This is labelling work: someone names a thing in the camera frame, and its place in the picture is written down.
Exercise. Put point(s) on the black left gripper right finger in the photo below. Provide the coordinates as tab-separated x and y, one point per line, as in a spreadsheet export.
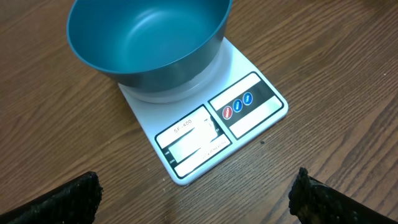
313	202

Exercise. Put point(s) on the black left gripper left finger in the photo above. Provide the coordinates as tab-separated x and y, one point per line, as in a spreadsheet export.
76	201

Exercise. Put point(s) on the blue bowl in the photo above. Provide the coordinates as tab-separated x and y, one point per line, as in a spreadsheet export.
150	45

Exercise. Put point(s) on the white kitchen scale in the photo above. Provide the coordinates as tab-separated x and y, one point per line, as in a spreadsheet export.
197	125

